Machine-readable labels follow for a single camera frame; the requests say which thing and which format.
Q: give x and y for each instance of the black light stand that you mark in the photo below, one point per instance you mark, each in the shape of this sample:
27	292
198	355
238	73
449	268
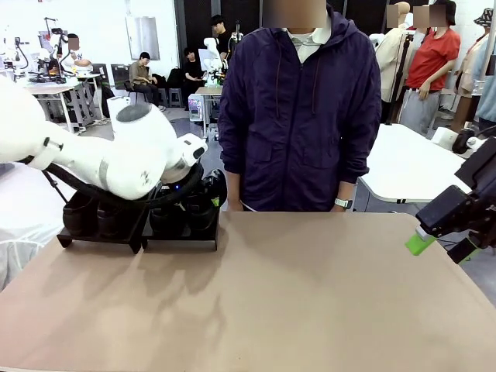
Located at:
405	54

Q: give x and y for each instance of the seated person in olive shirt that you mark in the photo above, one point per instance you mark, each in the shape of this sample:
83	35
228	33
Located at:
141	75

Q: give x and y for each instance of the black leather loafer shoe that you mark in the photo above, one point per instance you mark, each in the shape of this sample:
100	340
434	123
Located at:
166	222
217	182

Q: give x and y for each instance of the grey stool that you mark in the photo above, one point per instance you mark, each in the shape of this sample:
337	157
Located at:
161	96
175	95

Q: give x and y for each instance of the person's left hand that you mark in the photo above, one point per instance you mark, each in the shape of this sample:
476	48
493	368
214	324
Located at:
341	209

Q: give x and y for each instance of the black metal shoe stand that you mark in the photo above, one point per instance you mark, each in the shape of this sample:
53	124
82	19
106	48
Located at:
97	242
178	243

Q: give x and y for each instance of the computer case with lights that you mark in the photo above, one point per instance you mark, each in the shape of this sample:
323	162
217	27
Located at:
195	107

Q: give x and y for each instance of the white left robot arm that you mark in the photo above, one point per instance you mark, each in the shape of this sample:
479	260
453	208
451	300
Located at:
128	155

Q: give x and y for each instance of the person in purple jacket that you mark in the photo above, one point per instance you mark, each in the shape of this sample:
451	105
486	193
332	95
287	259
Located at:
298	116

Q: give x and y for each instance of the mannequin in beige jacket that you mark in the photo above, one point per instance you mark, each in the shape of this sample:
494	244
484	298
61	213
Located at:
391	58

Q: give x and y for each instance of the white wristwatch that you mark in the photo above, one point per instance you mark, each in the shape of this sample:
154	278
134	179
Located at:
343	202

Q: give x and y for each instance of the black tripod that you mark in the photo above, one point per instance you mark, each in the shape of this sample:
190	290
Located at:
58	190

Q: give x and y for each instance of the person's left forearm purple sleeve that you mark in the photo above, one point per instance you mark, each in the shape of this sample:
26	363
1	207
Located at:
358	155

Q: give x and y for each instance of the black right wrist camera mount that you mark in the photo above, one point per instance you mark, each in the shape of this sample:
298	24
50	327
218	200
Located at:
480	166

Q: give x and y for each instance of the seated person in black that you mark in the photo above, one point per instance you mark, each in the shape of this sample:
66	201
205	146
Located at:
193	71

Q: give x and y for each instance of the person's right forearm purple sleeve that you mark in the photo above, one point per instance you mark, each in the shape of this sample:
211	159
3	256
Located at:
232	155

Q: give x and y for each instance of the white work table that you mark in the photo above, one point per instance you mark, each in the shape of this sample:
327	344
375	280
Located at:
399	166

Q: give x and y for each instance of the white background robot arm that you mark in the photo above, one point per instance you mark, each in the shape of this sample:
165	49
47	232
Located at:
212	50

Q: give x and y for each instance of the person's right hand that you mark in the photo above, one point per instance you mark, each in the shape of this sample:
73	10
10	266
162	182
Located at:
234	197

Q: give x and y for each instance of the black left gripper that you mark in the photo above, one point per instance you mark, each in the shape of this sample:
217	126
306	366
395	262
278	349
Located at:
193	201

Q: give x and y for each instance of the grey wall panel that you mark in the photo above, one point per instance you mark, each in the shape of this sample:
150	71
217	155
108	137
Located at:
142	31

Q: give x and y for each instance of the standing person in black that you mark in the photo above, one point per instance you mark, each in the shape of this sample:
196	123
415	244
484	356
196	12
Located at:
220	38

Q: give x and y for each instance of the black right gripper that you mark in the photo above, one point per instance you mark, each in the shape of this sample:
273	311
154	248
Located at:
449	213

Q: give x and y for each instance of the white wrinkled cover sheet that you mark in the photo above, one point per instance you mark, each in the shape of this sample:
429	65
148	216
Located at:
19	255

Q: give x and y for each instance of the wooden top desk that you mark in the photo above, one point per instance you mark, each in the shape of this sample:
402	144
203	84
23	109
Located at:
54	88

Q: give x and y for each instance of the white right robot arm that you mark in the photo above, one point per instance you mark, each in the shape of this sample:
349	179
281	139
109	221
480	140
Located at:
443	137

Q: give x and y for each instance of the black office chair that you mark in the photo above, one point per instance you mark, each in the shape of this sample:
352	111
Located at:
128	86

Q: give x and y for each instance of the seated person in white shirt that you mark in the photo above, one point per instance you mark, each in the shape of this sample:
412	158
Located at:
73	58

